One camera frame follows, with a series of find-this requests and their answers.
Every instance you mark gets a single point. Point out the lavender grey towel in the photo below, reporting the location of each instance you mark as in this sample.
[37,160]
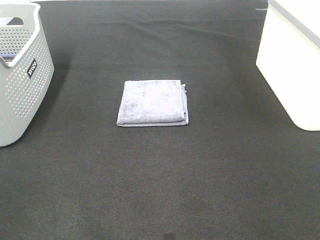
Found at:
[153,103]

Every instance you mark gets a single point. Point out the black fabric table mat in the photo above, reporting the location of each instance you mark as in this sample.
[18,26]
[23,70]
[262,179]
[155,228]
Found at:
[240,170]

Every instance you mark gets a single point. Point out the cream plastic storage basket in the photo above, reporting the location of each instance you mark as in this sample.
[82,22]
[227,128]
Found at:
[289,58]

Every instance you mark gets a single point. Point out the grey perforated laundry basket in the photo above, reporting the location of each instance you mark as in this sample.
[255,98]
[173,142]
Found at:
[25,80]

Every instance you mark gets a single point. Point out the blue cloth inside grey basket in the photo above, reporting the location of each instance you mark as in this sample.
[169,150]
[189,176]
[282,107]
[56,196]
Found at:
[8,57]

